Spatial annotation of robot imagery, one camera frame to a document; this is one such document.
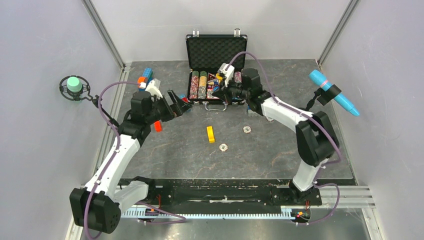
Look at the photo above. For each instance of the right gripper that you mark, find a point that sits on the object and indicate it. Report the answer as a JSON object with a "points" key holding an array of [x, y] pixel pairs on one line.
{"points": [[224, 94]]}

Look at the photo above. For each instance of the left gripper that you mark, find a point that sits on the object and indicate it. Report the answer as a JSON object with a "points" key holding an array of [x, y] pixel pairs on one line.
{"points": [[178, 107]]}

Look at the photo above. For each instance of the black poker chip case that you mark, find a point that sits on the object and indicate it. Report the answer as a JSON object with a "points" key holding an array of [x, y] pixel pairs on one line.
{"points": [[206, 53]]}

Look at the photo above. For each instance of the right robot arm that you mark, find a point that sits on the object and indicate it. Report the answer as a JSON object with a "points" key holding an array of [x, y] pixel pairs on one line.
{"points": [[315, 136]]}

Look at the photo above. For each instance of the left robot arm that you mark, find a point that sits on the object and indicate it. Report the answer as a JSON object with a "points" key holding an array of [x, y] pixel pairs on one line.
{"points": [[99, 204]]}

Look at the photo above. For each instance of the red blue lego block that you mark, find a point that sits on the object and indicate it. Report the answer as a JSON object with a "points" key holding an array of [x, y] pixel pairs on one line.
{"points": [[185, 99]]}

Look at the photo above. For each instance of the orange block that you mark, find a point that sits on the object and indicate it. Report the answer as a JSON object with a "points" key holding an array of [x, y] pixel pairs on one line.
{"points": [[158, 126]]}

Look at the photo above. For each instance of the blue grey lego block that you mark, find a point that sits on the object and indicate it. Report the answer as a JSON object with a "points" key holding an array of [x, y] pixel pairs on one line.
{"points": [[251, 113]]}

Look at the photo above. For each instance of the red 100 poker chip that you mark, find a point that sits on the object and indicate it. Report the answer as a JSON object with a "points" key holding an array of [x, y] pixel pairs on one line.
{"points": [[247, 129]]}

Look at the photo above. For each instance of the blue orange toy car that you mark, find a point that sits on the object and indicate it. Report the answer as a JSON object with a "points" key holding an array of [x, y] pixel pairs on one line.
{"points": [[144, 79]]}

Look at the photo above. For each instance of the yellow arch block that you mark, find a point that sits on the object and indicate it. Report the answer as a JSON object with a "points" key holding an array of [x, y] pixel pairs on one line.
{"points": [[210, 134]]}

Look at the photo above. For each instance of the blue microphone on stand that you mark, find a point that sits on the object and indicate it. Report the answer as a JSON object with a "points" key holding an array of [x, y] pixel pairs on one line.
{"points": [[329, 92]]}

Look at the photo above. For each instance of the green microphone on stand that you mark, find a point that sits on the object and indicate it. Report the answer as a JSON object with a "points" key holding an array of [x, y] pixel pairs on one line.
{"points": [[76, 88]]}

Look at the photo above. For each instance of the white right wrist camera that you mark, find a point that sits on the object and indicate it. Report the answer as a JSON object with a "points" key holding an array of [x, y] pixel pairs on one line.
{"points": [[226, 71]]}

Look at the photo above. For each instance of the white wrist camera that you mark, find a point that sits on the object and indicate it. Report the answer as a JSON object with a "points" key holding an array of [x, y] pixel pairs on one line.
{"points": [[226, 71], [153, 87]]}

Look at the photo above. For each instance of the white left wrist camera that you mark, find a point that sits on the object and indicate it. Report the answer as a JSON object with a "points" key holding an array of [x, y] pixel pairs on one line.
{"points": [[153, 87]]}

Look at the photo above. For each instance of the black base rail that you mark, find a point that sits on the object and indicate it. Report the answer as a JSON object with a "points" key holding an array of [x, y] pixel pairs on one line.
{"points": [[228, 196]]}

